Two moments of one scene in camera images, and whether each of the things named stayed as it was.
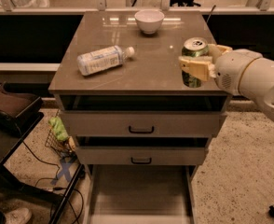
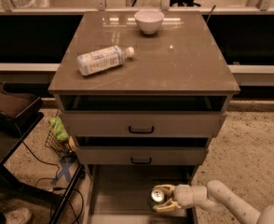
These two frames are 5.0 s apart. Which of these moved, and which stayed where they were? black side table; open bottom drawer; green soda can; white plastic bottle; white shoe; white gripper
Moved: white gripper; green soda can
Stayed: black side table; white plastic bottle; white shoe; open bottom drawer
